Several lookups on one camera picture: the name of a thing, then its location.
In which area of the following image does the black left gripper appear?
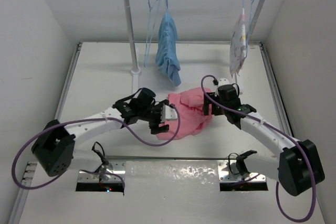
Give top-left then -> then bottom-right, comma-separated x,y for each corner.
139,101 -> 169,133

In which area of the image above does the empty blue wire hanger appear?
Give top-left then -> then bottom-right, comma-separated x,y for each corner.
143,0 -> 161,67

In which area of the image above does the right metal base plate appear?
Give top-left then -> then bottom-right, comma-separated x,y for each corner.
217,159 -> 266,184

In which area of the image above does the blue t shirt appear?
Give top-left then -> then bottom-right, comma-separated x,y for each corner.
155,11 -> 181,87

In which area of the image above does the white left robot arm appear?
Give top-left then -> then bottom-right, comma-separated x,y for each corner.
31,88 -> 177,177

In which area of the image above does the pink t shirt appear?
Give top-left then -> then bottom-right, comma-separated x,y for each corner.
168,87 -> 212,140

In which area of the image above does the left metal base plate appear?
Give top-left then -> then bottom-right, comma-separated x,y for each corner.
77,159 -> 126,184

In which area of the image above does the white patterned garment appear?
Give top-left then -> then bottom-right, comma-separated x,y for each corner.
229,8 -> 247,77

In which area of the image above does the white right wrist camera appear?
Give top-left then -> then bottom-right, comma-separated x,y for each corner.
213,78 -> 230,97

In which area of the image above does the metal base plate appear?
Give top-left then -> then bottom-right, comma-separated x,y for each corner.
77,159 -> 126,184
217,159 -> 266,184

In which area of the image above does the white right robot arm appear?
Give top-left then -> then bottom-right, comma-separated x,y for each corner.
203,79 -> 325,196

